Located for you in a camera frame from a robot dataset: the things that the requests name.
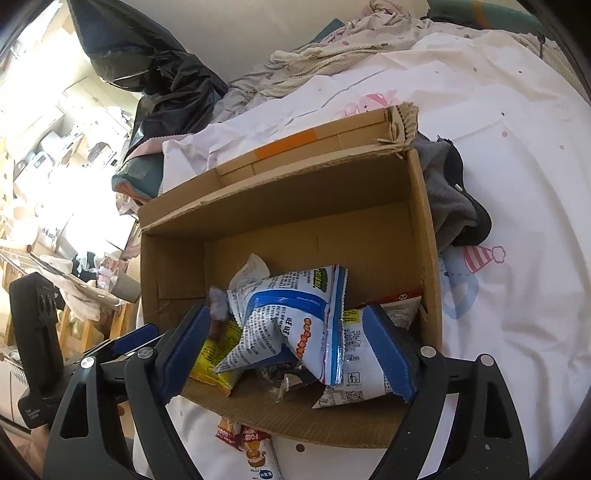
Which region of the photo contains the small red bread snack pack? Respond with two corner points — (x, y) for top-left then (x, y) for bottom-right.
(215, 417), (242, 450)

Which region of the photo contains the white patterned bed sheet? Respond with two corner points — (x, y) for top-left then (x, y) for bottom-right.
(164, 31), (590, 470)

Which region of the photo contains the white red chip bag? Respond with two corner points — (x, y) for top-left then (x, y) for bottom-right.
(312, 290), (422, 409)

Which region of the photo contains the chocolate cookie clear pack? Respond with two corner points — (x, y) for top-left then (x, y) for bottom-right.
(256, 361), (318, 403)

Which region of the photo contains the grey cloth garment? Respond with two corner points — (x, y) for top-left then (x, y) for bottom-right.
(413, 133), (492, 252)

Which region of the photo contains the beige crumpled blanket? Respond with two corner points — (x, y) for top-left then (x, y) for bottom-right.
(213, 1), (433, 123)

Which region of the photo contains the yellow snack bag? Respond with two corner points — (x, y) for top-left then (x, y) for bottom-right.
(189, 320), (242, 396)

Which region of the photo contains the blue white striped snack bag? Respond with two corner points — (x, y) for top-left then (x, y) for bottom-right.
(213, 264), (349, 386)

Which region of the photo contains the white bread cartoon snack pack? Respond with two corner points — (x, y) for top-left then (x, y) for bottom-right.
(242, 427), (283, 480)

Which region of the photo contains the wooden drying rack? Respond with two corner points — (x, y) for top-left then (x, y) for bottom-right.
(1, 248), (137, 359)

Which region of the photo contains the black plastic bag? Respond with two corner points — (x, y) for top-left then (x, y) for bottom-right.
(68, 0), (228, 155)

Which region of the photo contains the grey trash bin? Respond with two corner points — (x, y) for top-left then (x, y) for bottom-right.
(109, 271), (141, 303)

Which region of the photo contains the teal orange pillow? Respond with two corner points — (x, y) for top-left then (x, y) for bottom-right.
(111, 152), (164, 206)

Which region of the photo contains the brown cardboard box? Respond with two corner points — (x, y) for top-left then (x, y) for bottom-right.
(138, 102), (444, 449)

